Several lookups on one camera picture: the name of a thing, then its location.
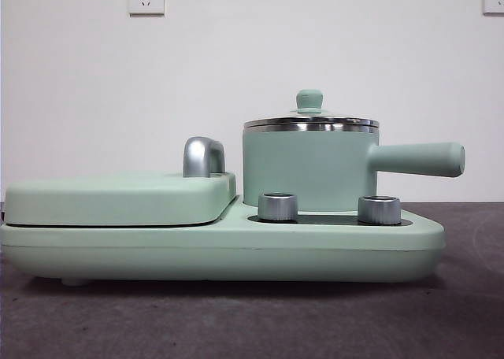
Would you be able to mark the glass lid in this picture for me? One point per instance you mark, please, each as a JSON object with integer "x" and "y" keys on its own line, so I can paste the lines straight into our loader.
{"x": 309, "y": 99}

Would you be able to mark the silver control knob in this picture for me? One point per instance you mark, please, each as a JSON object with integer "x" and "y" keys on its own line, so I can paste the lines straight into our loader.
{"x": 277, "y": 207}
{"x": 379, "y": 210}

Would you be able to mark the mint green breakfast machine base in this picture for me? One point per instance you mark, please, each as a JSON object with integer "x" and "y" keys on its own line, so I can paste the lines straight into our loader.
{"x": 98, "y": 252}

